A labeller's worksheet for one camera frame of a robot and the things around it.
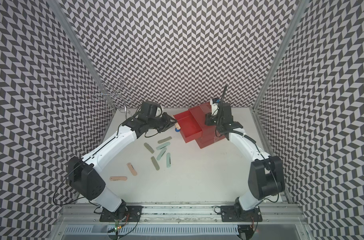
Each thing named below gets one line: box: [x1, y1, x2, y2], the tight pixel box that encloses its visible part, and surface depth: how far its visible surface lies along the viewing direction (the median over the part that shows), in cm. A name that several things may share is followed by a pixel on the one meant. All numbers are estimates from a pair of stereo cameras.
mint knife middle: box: [156, 147, 167, 161], surface depth 95 cm
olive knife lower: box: [150, 156, 160, 171], surface depth 93 cm
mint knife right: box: [166, 152, 171, 168], surface depth 93 cm
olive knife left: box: [143, 142, 155, 154], surface depth 101 cm
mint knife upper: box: [156, 142, 171, 151], surface depth 98 cm
